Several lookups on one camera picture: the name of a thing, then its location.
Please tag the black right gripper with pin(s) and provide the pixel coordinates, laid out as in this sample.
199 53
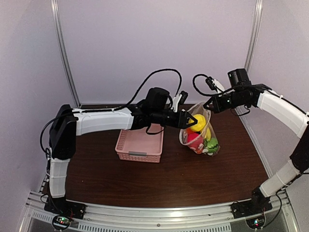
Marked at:
217 107

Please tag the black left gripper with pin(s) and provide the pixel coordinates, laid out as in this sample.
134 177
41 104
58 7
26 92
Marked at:
181 121

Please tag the orange toy fruit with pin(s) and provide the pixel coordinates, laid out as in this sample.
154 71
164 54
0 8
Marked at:
189 131

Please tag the red toy apple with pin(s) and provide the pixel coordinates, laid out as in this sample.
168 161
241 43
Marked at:
195 139

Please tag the clear dotted zip bag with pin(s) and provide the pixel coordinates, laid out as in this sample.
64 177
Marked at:
197 109

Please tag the yellow toy bananas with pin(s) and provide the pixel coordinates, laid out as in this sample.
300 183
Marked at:
206 133

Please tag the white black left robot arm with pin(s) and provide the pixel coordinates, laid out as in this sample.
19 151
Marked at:
157 108

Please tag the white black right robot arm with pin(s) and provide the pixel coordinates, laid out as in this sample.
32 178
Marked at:
288 126

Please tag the pink plastic basket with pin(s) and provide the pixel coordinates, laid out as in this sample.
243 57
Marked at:
139 145

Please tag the right circuit board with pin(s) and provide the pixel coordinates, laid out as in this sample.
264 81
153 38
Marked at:
256 223

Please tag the circuit board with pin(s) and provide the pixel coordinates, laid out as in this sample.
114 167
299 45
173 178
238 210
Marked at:
256 223
61 222

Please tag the left circuit board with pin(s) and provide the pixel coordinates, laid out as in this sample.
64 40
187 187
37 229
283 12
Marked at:
61 222

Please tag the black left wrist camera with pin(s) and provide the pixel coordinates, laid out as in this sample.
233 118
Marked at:
178 100

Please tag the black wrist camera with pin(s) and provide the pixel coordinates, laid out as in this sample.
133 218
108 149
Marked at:
214 84
178 100

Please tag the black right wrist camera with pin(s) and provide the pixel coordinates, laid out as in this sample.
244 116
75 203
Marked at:
214 84

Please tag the right aluminium frame post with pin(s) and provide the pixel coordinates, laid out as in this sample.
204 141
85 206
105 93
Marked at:
257 18

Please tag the aluminium frame post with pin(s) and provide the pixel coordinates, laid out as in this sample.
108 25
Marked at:
63 51
257 18

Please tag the left aluminium frame post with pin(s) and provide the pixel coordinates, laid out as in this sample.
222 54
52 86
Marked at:
63 51

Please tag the aluminium front rail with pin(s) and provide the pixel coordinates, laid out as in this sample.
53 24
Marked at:
207 218

